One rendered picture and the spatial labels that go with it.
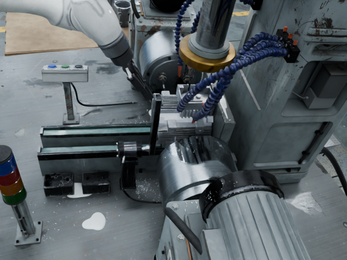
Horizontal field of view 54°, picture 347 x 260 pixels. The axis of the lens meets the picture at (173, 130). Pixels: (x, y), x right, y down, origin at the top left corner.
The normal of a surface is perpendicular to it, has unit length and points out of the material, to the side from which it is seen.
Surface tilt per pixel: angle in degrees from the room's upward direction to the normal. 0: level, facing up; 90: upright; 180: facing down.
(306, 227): 0
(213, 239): 0
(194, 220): 0
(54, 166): 90
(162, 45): 21
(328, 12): 90
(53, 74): 69
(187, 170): 28
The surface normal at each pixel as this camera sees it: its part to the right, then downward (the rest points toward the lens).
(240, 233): -0.54, -0.50
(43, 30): 0.13, -0.69
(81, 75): 0.19, 0.43
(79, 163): 0.16, 0.73
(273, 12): -0.98, 0.03
